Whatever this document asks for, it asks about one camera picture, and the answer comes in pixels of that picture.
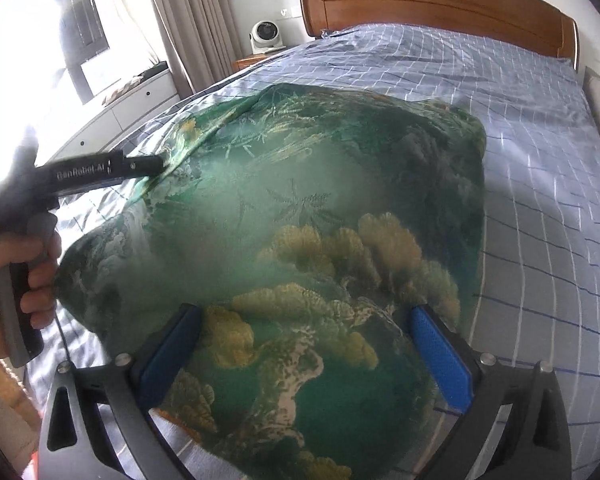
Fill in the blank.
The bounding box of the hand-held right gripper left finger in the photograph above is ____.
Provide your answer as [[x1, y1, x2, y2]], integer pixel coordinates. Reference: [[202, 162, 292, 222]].
[[37, 302, 205, 480]]

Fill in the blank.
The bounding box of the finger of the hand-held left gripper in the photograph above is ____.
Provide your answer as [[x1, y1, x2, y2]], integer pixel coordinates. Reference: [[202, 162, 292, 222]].
[[125, 156, 165, 177]]

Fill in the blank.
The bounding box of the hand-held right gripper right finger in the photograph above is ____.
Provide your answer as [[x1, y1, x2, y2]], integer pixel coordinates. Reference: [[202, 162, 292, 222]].
[[409, 304, 573, 480]]

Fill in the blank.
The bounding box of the green printed padded jacket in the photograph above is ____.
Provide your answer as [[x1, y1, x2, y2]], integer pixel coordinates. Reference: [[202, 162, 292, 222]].
[[55, 85, 487, 480]]

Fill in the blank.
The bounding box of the white window seat cabinet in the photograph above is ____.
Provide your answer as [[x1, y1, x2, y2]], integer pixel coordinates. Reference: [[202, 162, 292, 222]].
[[45, 67, 181, 161]]

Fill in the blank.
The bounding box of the window seat cushion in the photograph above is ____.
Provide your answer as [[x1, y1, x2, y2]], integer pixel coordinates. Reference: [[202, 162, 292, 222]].
[[102, 60, 168, 98]]

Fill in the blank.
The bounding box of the white sheer curtain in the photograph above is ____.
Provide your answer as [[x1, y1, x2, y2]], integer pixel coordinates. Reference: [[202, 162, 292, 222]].
[[95, 0, 163, 76]]

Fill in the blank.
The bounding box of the wooden nightstand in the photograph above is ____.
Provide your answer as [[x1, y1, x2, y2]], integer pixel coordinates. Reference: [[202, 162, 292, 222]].
[[235, 52, 276, 73]]

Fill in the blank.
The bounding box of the window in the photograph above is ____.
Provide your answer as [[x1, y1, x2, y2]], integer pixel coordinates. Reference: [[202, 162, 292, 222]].
[[50, 0, 111, 106]]

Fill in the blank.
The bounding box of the beige curtain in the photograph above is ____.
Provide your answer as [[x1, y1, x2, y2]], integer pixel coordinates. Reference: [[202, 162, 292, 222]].
[[140, 0, 246, 101]]

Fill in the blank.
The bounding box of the white desk fan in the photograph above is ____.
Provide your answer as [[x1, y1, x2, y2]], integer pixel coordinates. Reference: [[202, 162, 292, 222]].
[[250, 20, 287, 55]]

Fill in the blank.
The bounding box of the wooden bed headboard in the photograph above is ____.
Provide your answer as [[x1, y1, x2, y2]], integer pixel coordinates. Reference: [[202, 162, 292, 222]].
[[299, 0, 580, 72]]

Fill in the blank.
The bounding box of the black cable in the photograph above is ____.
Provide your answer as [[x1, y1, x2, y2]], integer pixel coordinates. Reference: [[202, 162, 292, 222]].
[[52, 317, 73, 368]]

